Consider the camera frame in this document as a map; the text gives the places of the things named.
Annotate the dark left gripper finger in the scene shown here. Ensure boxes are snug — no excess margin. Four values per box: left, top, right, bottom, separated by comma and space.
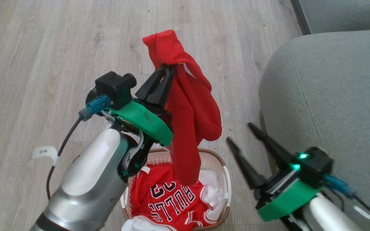
135, 64, 169, 104
154, 65, 178, 108

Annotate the blue cable connector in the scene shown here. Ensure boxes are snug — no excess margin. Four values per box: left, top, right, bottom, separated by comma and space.
78, 95, 111, 121
322, 173, 357, 198

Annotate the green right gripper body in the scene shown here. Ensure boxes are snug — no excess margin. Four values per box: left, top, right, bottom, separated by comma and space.
254, 166, 322, 222

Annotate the white basket with brown rim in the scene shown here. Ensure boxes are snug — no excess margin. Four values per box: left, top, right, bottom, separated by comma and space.
120, 148, 232, 231

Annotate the grey sofa section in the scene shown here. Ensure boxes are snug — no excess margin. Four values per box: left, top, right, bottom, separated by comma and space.
290, 0, 370, 35

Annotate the blue right cable connector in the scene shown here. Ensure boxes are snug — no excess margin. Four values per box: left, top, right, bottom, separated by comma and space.
322, 173, 357, 198

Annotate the plain red garment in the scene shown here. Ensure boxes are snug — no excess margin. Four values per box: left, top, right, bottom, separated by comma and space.
142, 30, 223, 186

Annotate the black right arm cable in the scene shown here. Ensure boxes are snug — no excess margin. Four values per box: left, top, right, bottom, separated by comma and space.
331, 189, 370, 227

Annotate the blue left cable connector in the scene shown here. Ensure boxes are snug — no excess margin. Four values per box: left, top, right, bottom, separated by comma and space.
78, 95, 111, 121

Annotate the red Bulls jersey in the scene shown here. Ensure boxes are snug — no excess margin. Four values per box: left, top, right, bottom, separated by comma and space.
130, 164, 229, 231

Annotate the grey sofa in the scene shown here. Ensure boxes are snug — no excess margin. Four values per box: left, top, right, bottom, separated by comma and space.
258, 29, 370, 231

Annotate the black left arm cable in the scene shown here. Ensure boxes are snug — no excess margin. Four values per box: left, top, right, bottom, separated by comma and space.
46, 116, 84, 201

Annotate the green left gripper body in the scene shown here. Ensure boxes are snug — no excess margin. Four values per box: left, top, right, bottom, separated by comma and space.
103, 99, 174, 147

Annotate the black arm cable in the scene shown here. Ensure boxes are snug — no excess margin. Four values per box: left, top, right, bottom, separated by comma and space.
46, 116, 84, 201
331, 189, 370, 227

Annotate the white cable label tag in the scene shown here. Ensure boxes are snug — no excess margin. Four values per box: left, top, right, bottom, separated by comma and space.
32, 146, 59, 167

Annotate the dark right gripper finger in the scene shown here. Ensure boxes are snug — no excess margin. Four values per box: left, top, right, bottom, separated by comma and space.
248, 123, 296, 171
226, 136, 268, 190

